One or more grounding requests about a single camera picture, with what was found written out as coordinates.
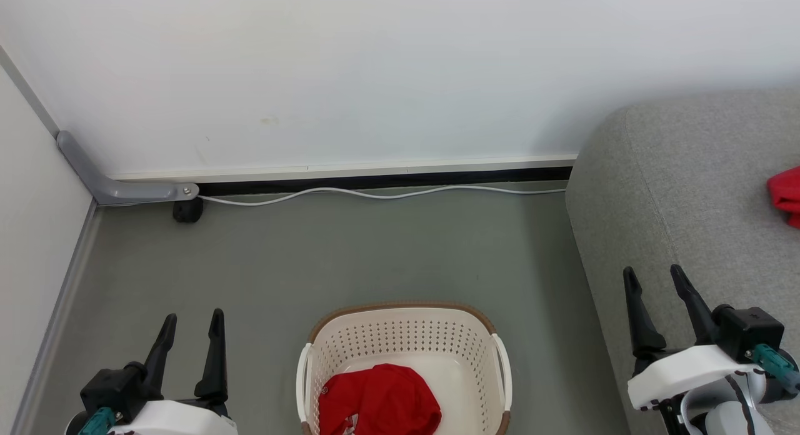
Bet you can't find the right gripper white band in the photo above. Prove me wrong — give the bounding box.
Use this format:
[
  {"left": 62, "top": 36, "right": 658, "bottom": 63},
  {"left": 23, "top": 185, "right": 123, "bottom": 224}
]
[{"left": 622, "top": 264, "right": 761, "bottom": 413}]

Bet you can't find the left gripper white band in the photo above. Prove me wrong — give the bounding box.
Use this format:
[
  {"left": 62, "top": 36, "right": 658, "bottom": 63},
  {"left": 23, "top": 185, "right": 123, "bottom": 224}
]
[{"left": 112, "top": 308, "right": 239, "bottom": 435}]

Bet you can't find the plain red garment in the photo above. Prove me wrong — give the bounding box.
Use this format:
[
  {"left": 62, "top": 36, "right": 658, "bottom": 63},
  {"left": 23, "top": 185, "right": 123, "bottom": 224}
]
[{"left": 767, "top": 166, "right": 800, "bottom": 229}]

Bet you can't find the red garment with small logo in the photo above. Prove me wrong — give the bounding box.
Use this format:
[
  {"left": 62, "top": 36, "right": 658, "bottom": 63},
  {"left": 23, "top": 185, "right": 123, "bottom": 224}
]
[{"left": 318, "top": 363, "right": 443, "bottom": 435}]

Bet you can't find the grey fabric sofa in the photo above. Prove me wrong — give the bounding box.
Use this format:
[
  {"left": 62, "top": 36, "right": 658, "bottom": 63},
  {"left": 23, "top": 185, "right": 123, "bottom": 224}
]
[{"left": 564, "top": 88, "right": 800, "bottom": 435}]

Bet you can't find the grey floor skirting strip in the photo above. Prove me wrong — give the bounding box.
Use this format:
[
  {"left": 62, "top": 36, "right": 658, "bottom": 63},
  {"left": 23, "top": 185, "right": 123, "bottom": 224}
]
[{"left": 9, "top": 201, "right": 101, "bottom": 435}]

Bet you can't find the black caster foot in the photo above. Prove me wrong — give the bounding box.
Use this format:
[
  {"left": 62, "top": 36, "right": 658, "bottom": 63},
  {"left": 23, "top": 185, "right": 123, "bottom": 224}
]
[{"left": 172, "top": 197, "right": 204, "bottom": 224}]

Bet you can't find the cream perforated laundry basket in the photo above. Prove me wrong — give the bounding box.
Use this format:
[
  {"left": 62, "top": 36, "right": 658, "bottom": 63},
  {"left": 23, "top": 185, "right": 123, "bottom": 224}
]
[{"left": 296, "top": 302, "right": 514, "bottom": 435}]

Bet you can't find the black baseboard strip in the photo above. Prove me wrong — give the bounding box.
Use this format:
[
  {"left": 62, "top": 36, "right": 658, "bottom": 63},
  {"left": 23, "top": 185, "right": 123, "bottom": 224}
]
[{"left": 197, "top": 166, "right": 574, "bottom": 196}]

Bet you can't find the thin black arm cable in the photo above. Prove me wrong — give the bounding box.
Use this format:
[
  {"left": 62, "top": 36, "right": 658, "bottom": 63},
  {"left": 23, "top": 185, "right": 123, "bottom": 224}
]
[{"left": 728, "top": 374, "right": 758, "bottom": 435}]

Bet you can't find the grey metal partition bracket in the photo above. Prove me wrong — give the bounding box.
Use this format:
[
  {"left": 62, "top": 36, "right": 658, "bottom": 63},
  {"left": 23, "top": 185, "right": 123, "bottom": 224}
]
[{"left": 56, "top": 130, "right": 199, "bottom": 206}]

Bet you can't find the white power cable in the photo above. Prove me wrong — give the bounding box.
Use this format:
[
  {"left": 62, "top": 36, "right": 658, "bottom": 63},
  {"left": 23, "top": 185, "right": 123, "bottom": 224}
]
[{"left": 199, "top": 185, "right": 568, "bottom": 207}]

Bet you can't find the white wall trim strip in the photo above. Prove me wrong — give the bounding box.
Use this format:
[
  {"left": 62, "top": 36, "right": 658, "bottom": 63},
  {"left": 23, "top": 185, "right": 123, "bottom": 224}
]
[{"left": 107, "top": 154, "right": 579, "bottom": 183}]

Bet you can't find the grey wall corner strip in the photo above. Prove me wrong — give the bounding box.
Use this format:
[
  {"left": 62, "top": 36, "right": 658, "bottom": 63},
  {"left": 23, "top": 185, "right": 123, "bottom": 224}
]
[{"left": 0, "top": 44, "right": 60, "bottom": 139}]

